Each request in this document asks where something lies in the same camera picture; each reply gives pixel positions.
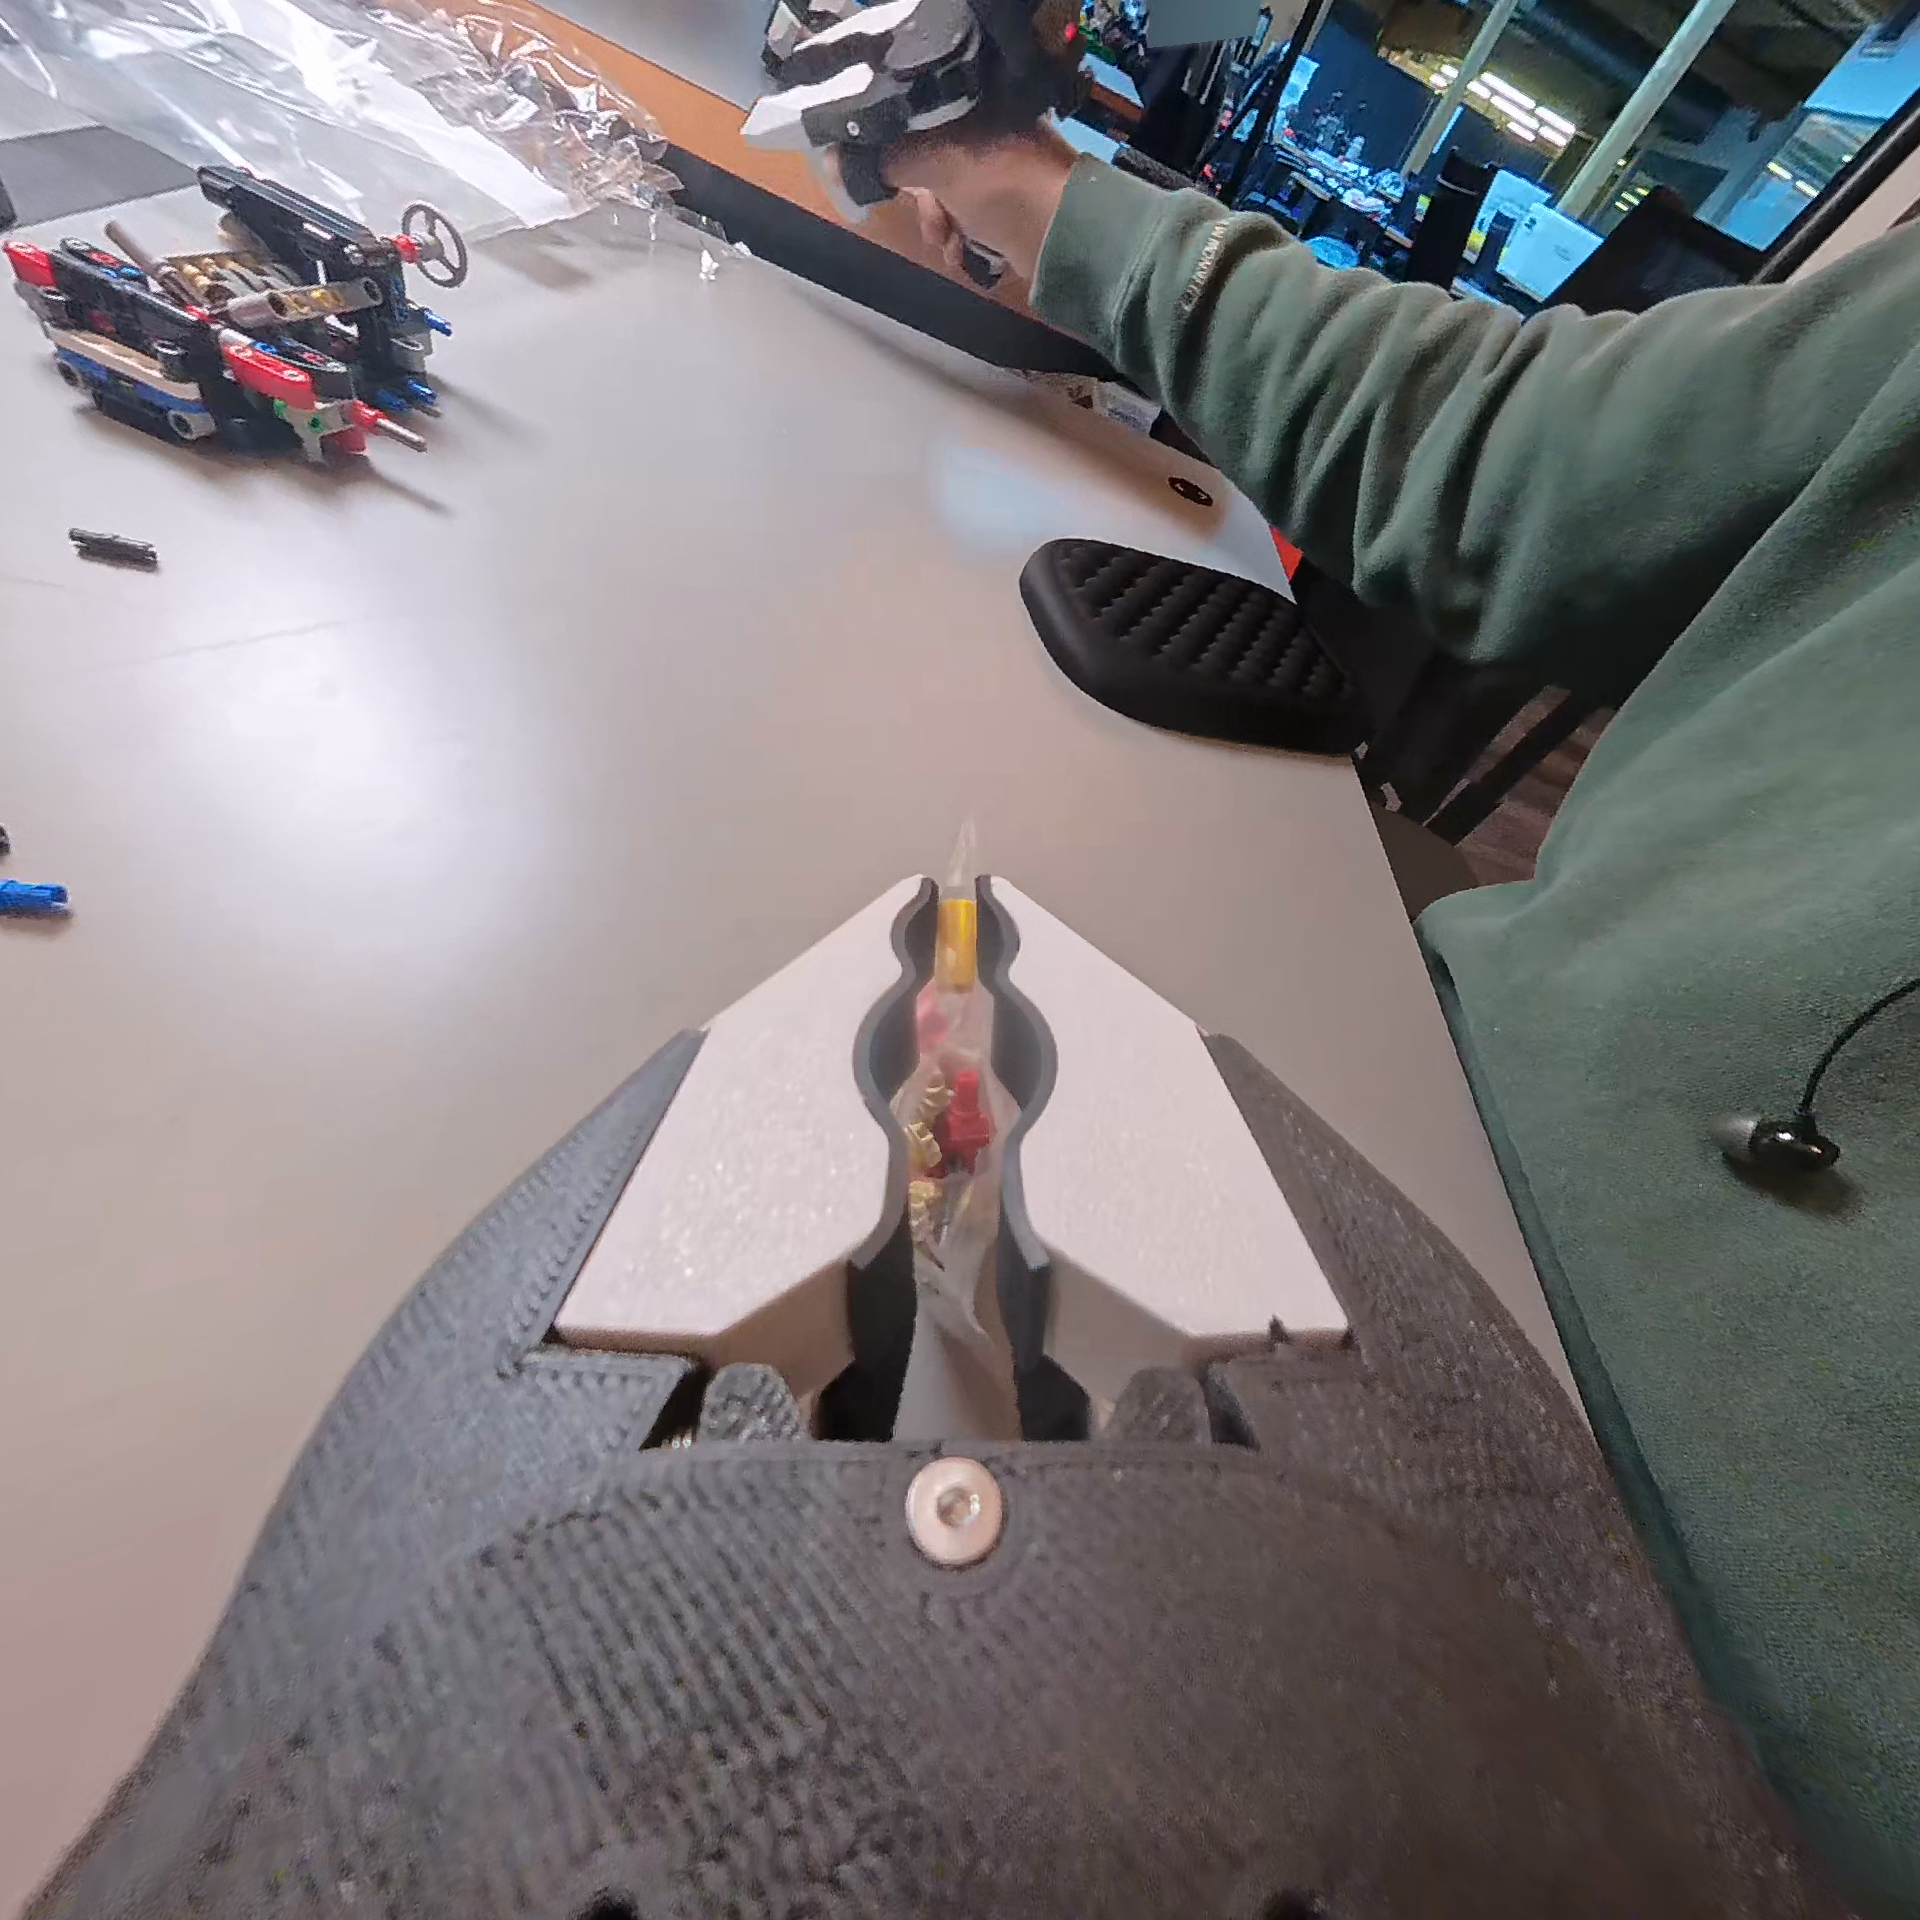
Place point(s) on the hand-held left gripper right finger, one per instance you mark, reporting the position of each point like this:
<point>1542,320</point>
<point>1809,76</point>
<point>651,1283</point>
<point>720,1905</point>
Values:
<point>1171,1184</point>

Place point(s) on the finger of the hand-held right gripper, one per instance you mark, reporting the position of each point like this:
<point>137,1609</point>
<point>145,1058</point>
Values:
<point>797,119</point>
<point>848,36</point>

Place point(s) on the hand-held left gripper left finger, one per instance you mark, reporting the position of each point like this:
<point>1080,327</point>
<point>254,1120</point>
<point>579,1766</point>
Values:
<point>734,1184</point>

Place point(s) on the small clear bag lego pieces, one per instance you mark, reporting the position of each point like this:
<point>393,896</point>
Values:
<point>957,1108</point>

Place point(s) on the person's right forearm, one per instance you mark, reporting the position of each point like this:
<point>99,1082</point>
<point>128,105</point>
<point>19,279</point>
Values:
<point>1424,434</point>

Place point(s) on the lego car chassis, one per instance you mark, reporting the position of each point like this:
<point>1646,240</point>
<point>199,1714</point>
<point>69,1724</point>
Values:
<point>225,330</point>

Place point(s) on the single blue lego pin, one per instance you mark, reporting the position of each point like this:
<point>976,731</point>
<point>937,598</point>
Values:
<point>32,896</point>

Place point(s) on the single black lego pin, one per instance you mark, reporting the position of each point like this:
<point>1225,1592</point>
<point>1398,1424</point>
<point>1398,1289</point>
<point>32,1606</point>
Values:
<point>112,547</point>

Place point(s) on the person's right hand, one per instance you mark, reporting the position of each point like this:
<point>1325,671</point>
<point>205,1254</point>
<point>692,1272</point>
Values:
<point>990,182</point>

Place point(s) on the wooden table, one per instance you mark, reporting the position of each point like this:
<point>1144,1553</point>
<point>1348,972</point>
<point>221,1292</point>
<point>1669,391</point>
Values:
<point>704,59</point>

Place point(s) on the clear plastic sheet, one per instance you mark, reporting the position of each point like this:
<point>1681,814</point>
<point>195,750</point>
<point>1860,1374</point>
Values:
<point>301,89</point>

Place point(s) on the black chair armrest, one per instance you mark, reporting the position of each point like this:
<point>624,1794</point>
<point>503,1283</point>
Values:
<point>1184,646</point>

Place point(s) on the person's green sweatshirt torso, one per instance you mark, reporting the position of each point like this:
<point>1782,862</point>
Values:
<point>1725,1350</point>

